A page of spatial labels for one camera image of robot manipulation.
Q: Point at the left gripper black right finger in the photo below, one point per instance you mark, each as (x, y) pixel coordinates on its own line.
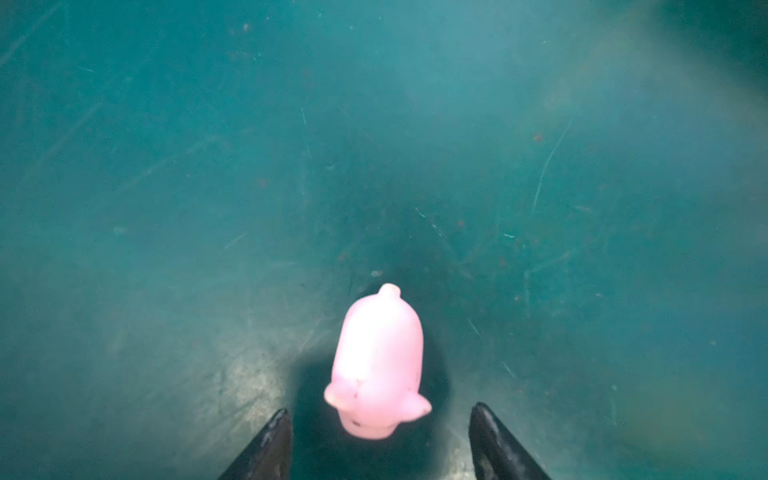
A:
(496, 453)

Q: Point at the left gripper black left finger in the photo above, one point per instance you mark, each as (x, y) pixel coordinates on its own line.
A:
(268, 456)

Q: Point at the pink toy pig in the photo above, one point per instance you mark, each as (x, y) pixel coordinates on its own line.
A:
(377, 368)

